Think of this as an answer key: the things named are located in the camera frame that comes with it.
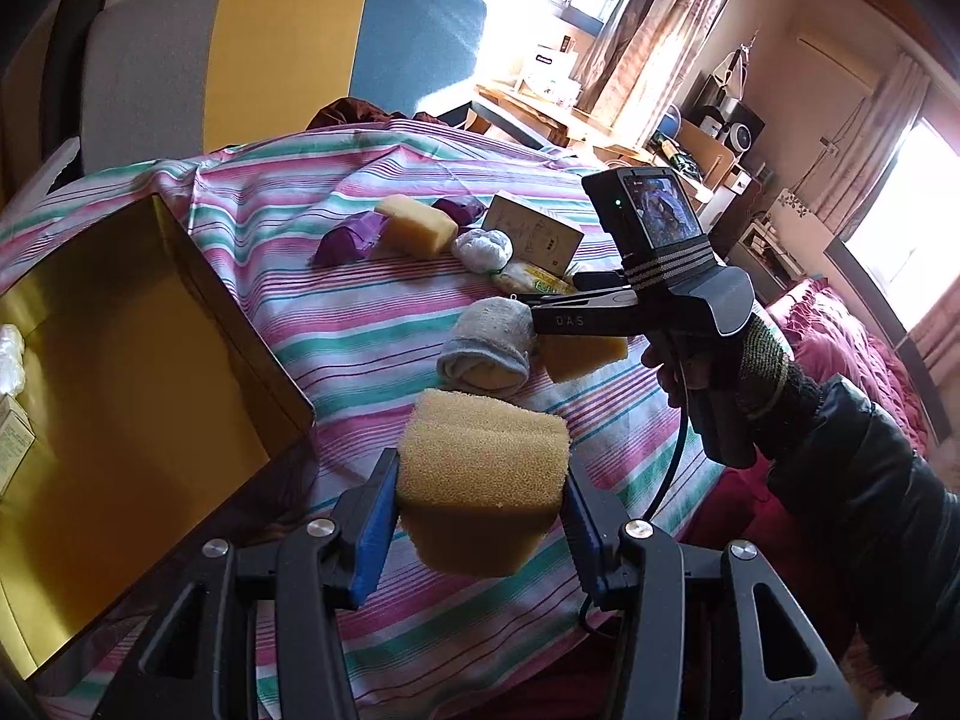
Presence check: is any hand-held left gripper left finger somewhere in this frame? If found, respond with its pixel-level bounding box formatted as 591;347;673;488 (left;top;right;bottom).
112;448;402;720

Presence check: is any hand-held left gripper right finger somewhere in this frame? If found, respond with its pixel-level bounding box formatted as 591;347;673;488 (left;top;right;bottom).
559;465;863;720

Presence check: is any yellow sponge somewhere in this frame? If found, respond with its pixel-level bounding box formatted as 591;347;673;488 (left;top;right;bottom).
535;331;631;385
395;388;572;580
373;195;460;256

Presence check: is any cream carton box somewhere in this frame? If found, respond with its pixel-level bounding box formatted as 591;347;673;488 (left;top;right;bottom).
480;191;586;275

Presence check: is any grey sock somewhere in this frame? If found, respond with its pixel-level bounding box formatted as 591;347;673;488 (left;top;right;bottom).
437;297;537;395

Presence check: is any purple packet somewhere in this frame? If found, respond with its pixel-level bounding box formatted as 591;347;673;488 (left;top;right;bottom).
433;195;487;230
311;211;389;267

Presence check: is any gold box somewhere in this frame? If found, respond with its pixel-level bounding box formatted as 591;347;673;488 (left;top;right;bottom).
0;193;316;695

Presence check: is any person's right forearm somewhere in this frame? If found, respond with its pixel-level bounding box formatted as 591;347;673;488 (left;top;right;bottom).
739;311;960;698

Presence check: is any person's right hand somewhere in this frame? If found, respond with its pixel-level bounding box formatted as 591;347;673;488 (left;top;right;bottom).
640;341;692;410

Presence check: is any yellow green snack packet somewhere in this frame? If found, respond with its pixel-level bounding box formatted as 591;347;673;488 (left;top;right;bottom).
491;261;578;297

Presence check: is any white plastic wad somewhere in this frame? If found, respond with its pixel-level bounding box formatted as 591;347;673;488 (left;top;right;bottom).
452;227;515;273
0;322;27;395

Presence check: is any red blanket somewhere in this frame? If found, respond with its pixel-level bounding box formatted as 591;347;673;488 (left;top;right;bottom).
679;277;960;563

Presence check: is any wooden desk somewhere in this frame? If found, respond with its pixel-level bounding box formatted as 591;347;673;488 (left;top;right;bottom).
472;82;661;158

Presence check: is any black speaker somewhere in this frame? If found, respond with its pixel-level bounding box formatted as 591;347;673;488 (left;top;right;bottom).
686;75;766;158

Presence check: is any white cardboard box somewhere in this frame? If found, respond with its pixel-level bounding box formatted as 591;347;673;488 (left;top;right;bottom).
521;37;582;102

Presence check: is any pink green striped cloth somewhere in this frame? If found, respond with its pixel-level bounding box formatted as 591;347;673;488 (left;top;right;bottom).
0;127;743;720

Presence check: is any pink curtain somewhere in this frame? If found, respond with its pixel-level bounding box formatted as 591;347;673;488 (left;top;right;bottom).
817;60;931;241

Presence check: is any brown patterned curtain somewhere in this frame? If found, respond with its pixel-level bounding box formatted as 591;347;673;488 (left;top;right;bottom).
577;0;743;136

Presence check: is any dark red cloth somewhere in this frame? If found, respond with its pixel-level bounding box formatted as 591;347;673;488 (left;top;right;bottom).
306;96;410;134

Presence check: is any small cream printed box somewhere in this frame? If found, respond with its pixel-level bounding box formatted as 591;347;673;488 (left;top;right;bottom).
0;392;37;500

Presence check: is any grey yellow blue chair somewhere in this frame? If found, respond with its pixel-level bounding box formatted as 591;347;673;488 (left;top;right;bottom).
45;0;488;166

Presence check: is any black cable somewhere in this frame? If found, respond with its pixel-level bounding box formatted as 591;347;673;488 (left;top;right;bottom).
576;360;691;635

